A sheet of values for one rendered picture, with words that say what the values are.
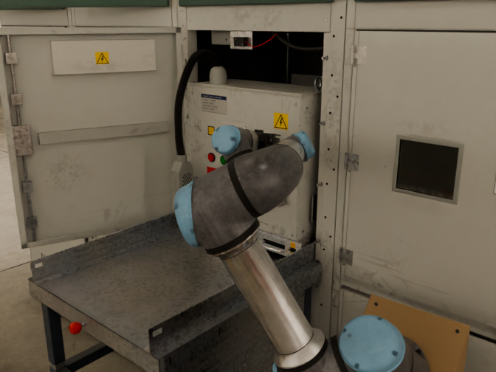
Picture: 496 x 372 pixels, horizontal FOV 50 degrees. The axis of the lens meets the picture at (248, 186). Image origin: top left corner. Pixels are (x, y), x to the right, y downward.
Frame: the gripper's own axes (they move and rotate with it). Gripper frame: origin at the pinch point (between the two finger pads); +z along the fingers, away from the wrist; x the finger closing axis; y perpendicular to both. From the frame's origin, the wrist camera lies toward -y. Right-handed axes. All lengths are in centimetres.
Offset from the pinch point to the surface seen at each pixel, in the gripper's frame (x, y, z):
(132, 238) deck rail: -37, -46, -4
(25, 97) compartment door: 7, -77, -27
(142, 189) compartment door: -21, -55, 12
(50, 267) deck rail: -45, -54, -33
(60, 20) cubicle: 47, -122, 29
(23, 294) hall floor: -105, -185, 81
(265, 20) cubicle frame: 38.9, -5.0, -2.1
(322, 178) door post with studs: -8.2, 17.6, 4.6
